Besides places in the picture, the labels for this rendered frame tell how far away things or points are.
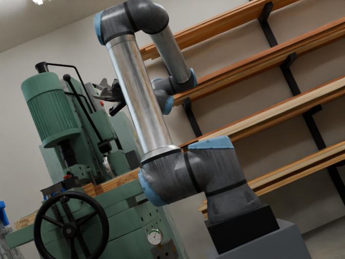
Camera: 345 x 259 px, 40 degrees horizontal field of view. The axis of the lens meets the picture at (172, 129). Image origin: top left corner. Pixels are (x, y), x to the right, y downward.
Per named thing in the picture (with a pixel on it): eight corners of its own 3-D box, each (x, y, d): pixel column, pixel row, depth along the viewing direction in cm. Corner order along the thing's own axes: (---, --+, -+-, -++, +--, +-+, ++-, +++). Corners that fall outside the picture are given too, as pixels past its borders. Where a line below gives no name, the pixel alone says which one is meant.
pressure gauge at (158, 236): (152, 252, 184) (144, 233, 185) (153, 251, 188) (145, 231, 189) (167, 246, 184) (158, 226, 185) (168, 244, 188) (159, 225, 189)
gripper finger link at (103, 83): (98, 73, 218) (115, 81, 215) (95, 85, 220) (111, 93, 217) (94, 74, 215) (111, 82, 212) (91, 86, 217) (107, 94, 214)
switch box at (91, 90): (90, 114, 244) (79, 86, 246) (95, 116, 253) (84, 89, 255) (101, 109, 243) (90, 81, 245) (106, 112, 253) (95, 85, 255)
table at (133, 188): (-2, 253, 187) (-7, 239, 188) (29, 242, 217) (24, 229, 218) (139, 192, 184) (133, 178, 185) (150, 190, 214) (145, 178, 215)
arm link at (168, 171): (196, 195, 158) (123, -7, 169) (147, 212, 160) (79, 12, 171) (200, 192, 173) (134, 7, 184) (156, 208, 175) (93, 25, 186)
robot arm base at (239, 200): (259, 201, 173) (248, 175, 174) (264, 206, 154) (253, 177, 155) (209, 219, 174) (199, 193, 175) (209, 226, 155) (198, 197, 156)
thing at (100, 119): (98, 143, 232) (87, 115, 233) (102, 144, 240) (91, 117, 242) (114, 136, 231) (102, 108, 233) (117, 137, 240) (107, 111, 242)
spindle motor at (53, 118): (38, 148, 208) (13, 84, 211) (52, 150, 225) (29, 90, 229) (74, 132, 207) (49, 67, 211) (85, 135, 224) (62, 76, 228)
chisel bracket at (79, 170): (69, 188, 208) (62, 170, 209) (78, 187, 222) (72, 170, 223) (84, 181, 208) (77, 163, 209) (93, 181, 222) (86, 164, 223)
